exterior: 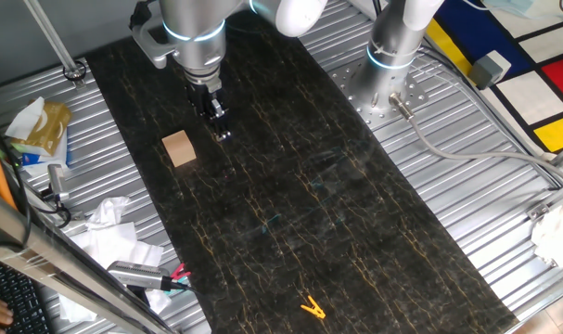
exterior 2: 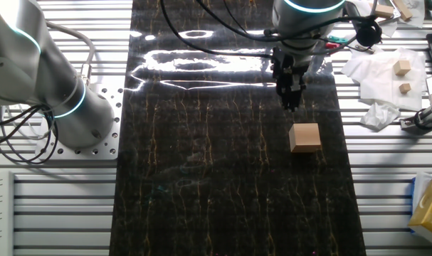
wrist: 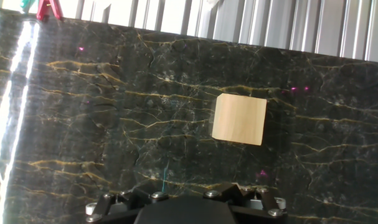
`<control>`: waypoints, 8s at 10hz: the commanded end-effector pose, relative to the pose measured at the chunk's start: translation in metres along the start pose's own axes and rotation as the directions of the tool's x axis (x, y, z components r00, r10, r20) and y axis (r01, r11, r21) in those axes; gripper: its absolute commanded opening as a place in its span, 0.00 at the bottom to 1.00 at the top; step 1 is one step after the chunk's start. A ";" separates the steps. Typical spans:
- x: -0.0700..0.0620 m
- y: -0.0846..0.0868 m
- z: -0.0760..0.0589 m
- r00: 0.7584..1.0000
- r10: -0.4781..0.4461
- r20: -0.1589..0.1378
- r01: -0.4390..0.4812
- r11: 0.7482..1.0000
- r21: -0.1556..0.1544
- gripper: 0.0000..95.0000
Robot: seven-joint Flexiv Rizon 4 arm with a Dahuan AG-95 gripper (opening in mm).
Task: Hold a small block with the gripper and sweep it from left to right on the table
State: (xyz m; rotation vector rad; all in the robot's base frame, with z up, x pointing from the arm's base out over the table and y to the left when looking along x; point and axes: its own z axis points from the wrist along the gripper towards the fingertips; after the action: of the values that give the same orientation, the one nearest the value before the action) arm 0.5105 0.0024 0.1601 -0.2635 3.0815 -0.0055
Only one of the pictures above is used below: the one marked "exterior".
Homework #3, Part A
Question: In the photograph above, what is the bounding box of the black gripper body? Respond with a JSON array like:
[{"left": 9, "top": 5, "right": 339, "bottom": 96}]
[{"left": 186, "top": 82, "right": 217, "bottom": 123}]

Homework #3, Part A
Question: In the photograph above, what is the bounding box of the small wooden cube block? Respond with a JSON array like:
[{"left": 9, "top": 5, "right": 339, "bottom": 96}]
[{"left": 161, "top": 130, "right": 198, "bottom": 169}]

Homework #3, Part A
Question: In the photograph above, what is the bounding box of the black gold-veined marble mat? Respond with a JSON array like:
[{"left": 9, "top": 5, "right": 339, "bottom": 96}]
[{"left": 84, "top": 4, "right": 519, "bottom": 334}]

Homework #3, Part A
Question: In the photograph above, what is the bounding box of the crumpled white tissue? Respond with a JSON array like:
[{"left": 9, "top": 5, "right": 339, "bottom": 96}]
[{"left": 85, "top": 196, "right": 132, "bottom": 231}]

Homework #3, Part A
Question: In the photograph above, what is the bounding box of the yellow tissue pack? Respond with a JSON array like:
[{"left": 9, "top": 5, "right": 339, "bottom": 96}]
[{"left": 23, "top": 100, "right": 72, "bottom": 158}]

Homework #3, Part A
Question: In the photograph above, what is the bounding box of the red clothespin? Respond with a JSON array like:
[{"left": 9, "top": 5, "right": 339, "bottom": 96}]
[{"left": 169, "top": 263, "right": 192, "bottom": 282}]

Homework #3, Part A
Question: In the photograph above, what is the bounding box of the white paper sheet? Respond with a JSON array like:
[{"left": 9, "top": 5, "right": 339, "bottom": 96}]
[{"left": 58, "top": 221, "right": 173, "bottom": 324}]

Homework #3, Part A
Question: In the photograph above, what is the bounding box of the teal clothespin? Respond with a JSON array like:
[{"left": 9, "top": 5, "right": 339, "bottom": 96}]
[{"left": 165, "top": 276, "right": 190, "bottom": 293}]

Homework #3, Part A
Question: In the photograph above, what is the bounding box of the blue white tissue pack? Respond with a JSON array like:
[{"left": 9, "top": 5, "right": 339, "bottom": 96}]
[{"left": 11, "top": 129, "right": 71, "bottom": 177}]

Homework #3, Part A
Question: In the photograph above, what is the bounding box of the white tissue sheet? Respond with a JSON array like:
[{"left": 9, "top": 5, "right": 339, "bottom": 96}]
[{"left": 5, "top": 96, "right": 46, "bottom": 141}]

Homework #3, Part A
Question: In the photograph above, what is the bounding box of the orange clothespin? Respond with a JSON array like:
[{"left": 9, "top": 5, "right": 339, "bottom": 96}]
[{"left": 300, "top": 295, "right": 327, "bottom": 320}]

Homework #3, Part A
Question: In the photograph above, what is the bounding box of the black keyboard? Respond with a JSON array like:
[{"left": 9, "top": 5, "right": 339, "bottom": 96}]
[{"left": 0, "top": 254, "right": 50, "bottom": 334}]

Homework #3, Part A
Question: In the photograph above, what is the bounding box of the grey box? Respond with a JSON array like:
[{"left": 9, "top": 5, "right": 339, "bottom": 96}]
[{"left": 468, "top": 49, "right": 513, "bottom": 91}]

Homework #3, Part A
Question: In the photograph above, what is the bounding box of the light blue face mask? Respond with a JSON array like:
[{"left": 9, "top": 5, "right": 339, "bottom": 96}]
[{"left": 480, "top": 0, "right": 540, "bottom": 20}]

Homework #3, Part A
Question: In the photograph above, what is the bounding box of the colourful squares floor mat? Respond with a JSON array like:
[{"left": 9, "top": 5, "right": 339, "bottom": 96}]
[{"left": 424, "top": 0, "right": 563, "bottom": 154}]

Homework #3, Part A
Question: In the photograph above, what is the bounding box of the white cloth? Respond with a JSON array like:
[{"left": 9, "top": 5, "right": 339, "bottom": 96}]
[{"left": 530, "top": 194, "right": 563, "bottom": 268}]

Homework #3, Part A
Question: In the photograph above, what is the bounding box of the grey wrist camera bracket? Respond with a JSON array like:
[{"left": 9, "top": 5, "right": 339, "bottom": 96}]
[{"left": 130, "top": 20, "right": 178, "bottom": 70}]

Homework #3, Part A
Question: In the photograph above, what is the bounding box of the metal pole with ring base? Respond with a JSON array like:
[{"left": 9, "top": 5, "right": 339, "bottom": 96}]
[{"left": 23, "top": 0, "right": 87, "bottom": 89}]

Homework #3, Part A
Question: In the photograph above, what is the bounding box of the silver depth camera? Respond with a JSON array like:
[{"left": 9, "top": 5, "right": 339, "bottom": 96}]
[{"left": 107, "top": 260, "right": 172, "bottom": 292}]

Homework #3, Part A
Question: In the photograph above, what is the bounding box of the black camera cable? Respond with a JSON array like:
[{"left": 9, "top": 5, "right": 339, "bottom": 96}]
[{"left": 162, "top": 277, "right": 208, "bottom": 298}]

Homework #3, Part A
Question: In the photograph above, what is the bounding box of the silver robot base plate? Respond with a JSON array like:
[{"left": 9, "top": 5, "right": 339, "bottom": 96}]
[{"left": 329, "top": 59, "right": 430, "bottom": 131}]

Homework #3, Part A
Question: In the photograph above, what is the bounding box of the aluminium frame beam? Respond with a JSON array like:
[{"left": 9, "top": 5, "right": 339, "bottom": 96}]
[{"left": 0, "top": 185, "right": 175, "bottom": 334}]

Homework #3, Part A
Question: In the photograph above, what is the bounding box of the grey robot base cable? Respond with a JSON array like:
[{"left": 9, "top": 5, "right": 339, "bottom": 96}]
[{"left": 388, "top": 92, "right": 563, "bottom": 185}]

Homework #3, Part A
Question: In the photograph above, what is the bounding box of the metal corner bracket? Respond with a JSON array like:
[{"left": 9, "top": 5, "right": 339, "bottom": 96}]
[{"left": 525, "top": 201, "right": 552, "bottom": 223}]

